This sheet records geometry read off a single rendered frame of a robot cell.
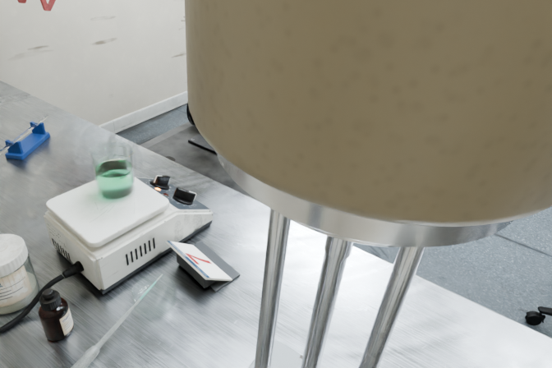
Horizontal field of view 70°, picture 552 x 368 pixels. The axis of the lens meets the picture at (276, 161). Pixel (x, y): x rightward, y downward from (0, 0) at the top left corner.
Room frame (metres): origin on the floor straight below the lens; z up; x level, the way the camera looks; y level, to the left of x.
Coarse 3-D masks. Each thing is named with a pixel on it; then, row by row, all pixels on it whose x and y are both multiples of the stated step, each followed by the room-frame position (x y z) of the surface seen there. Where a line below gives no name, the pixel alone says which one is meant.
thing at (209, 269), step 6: (180, 246) 0.40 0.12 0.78; (186, 246) 0.42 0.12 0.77; (192, 246) 0.43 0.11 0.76; (186, 252) 0.39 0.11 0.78; (192, 252) 0.40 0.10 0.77; (198, 252) 0.42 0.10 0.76; (192, 258) 0.38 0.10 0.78; (198, 258) 0.39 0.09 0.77; (204, 258) 0.40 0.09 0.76; (198, 264) 0.37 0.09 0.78; (204, 264) 0.38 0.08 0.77; (210, 264) 0.39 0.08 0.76; (204, 270) 0.36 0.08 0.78; (210, 270) 0.37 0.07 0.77; (216, 270) 0.38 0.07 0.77; (210, 276) 0.35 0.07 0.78; (216, 276) 0.36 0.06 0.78; (222, 276) 0.37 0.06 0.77
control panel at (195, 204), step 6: (144, 180) 0.52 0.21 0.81; (150, 180) 0.53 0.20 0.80; (150, 186) 0.50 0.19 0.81; (174, 186) 0.54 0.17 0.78; (162, 192) 0.49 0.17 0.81; (168, 192) 0.50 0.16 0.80; (168, 198) 0.47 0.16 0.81; (174, 204) 0.46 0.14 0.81; (180, 204) 0.47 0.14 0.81; (192, 204) 0.49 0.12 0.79; (198, 204) 0.50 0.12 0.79
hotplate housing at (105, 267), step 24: (48, 216) 0.40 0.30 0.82; (168, 216) 0.42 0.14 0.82; (192, 216) 0.45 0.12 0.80; (72, 240) 0.36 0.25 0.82; (120, 240) 0.37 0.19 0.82; (144, 240) 0.38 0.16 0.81; (168, 240) 0.42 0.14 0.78; (72, 264) 0.35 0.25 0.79; (96, 264) 0.33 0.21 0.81; (120, 264) 0.35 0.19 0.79; (144, 264) 0.38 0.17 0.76
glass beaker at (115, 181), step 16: (96, 144) 0.45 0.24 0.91; (112, 144) 0.46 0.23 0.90; (128, 144) 0.46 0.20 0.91; (96, 160) 0.41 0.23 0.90; (112, 160) 0.41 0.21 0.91; (128, 160) 0.43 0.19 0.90; (96, 176) 0.42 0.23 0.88; (112, 176) 0.42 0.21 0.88; (128, 176) 0.43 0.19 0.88; (112, 192) 0.41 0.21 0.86; (128, 192) 0.43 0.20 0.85
